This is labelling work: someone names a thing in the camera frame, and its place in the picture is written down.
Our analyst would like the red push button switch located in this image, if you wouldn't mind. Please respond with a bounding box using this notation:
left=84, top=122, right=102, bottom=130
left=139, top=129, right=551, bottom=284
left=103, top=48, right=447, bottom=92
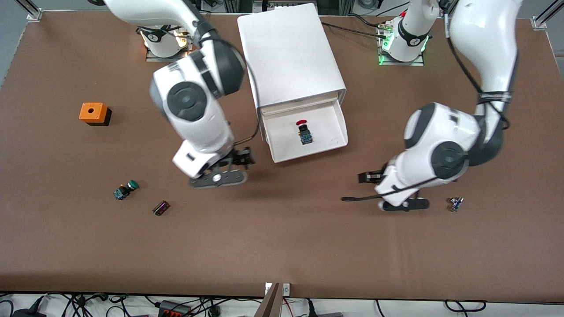
left=296, top=119, right=314, bottom=146

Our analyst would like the white plastic drawer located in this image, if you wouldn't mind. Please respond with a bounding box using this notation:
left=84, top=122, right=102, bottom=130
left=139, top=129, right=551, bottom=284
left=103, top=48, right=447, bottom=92
left=260, top=98, right=349, bottom=164

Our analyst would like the orange box with black base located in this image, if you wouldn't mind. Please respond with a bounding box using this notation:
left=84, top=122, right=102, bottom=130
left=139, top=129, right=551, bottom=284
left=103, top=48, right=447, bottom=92
left=79, top=103, right=112, bottom=127

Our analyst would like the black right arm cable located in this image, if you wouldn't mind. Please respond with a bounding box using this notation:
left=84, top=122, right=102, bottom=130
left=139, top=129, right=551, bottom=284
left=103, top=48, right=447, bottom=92
left=233, top=59, right=261, bottom=146

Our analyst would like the green push button switch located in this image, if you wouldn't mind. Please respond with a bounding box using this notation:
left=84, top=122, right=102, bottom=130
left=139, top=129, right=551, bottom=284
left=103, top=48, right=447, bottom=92
left=113, top=180, right=140, bottom=201

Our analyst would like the aluminium profile bar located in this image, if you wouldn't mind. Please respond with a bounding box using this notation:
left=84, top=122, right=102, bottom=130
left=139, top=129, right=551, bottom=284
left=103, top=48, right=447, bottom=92
left=255, top=283, right=282, bottom=317

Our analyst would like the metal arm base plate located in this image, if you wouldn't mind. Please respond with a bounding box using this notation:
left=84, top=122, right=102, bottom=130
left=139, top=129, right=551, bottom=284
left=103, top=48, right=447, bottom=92
left=378, top=24, right=425, bottom=66
left=145, top=26, right=194, bottom=62

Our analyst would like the aluminium corner bracket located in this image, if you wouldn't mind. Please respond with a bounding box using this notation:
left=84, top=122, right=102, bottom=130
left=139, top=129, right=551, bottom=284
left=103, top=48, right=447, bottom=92
left=532, top=0, right=564, bottom=30
left=18, top=0, right=43, bottom=22

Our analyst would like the white drawer cabinet shell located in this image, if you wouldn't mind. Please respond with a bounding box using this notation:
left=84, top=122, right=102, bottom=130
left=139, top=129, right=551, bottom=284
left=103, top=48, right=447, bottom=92
left=237, top=3, right=347, bottom=144

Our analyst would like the black orange power strip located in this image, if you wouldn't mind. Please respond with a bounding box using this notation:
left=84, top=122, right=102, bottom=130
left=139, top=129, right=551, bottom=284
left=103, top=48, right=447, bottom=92
left=158, top=300, right=193, bottom=317

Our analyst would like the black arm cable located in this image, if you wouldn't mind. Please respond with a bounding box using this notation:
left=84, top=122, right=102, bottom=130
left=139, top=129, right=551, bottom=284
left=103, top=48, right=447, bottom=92
left=341, top=11, right=512, bottom=203
left=233, top=59, right=261, bottom=146

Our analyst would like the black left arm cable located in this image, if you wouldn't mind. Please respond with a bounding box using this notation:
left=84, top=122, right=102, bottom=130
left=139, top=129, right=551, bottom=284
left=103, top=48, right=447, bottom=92
left=341, top=11, right=512, bottom=203

